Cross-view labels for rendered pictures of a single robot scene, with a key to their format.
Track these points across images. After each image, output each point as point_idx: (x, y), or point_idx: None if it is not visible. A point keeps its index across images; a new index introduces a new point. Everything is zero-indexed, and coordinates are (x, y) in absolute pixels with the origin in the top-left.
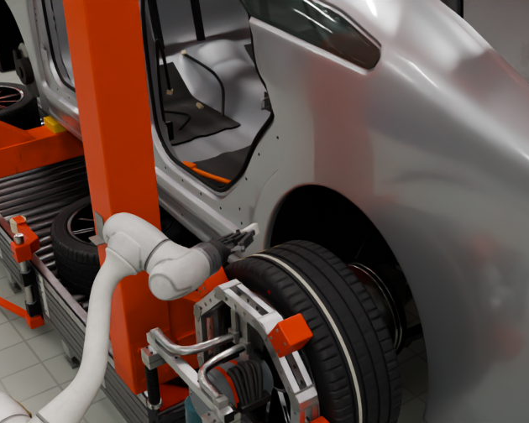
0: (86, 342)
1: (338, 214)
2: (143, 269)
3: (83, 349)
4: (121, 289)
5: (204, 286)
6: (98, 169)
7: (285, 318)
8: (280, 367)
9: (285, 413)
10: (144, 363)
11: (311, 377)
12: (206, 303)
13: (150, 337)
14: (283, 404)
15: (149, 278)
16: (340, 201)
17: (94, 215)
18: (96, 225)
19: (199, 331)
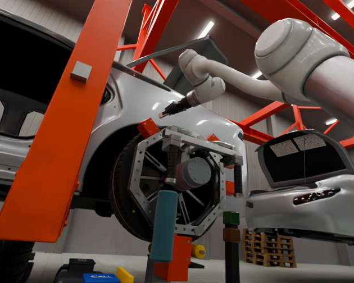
0: (243, 73)
1: (90, 166)
2: (204, 78)
3: (245, 76)
4: (94, 118)
5: (156, 127)
6: (105, 40)
7: None
8: (214, 153)
9: (181, 206)
10: (175, 144)
11: None
12: (156, 137)
13: (171, 130)
14: (181, 201)
15: (219, 78)
16: (94, 159)
17: (72, 64)
18: (69, 71)
19: (140, 159)
